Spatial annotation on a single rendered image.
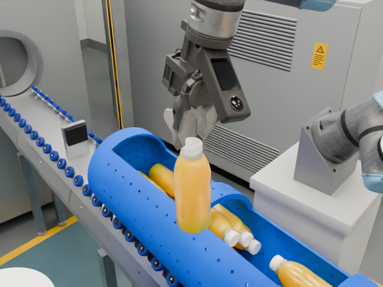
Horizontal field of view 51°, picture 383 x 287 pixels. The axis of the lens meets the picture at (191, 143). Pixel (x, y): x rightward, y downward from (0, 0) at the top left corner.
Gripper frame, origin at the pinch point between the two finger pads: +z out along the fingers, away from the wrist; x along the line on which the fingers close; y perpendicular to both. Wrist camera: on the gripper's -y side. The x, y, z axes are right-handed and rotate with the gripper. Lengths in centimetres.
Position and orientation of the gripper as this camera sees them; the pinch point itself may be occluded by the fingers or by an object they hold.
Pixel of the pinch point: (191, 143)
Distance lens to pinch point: 69.8
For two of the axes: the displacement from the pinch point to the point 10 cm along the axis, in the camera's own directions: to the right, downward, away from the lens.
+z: -2.0, 7.8, 5.9
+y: -5.5, -5.9, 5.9
